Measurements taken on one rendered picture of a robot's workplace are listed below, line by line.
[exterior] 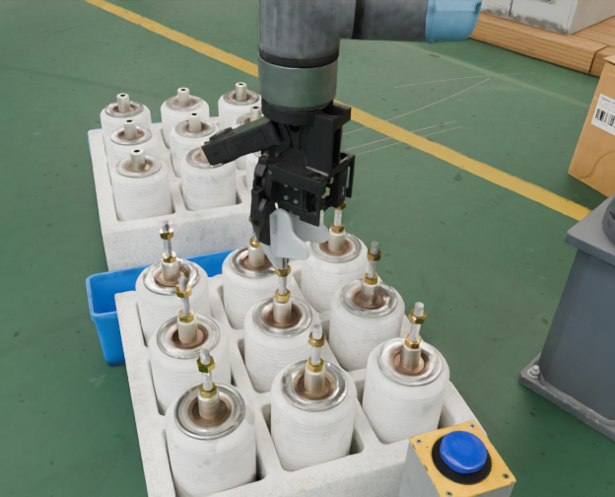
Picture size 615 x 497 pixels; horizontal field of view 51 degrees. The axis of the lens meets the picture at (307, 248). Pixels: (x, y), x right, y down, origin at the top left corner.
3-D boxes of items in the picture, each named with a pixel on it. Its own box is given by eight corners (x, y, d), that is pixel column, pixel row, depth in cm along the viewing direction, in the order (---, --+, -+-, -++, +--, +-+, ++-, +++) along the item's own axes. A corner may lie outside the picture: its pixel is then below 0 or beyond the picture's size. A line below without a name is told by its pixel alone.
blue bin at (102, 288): (260, 295, 123) (259, 244, 116) (277, 333, 115) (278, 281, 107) (96, 328, 114) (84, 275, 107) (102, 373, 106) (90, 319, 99)
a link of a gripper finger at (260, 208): (261, 251, 70) (262, 179, 65) (249, 247, 71) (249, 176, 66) (285, 233, 73) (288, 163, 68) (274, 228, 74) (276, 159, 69)
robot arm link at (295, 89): (241, 56, 59) (290, 34, 65) (242, 103, 62) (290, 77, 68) (311, 75, 56) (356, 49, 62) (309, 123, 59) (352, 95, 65)
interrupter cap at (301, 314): (315, 302, 84) (315, 298, 84) (307, 343, 78) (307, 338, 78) (258, 296, 85) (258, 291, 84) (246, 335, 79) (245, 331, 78)
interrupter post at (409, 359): (423, 366, 76) (427, 345, 74) (408, 374, 75) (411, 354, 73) (409, 353, 77) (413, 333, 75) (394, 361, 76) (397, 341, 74)
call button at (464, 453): (468, 438, 60) (472, 424, 59) (492, 474, 57) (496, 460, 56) (430, 449, 59) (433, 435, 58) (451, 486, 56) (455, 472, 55)
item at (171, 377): (150, 453, 86) (133, 356, 75) (179, 398, 93) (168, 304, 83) (219, 469, 84) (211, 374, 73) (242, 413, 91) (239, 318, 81)
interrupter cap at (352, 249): (299, 247, 94) (299, 243, 93) (335, 228, 98) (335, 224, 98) (335, 271, 89) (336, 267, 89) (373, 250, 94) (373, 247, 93)
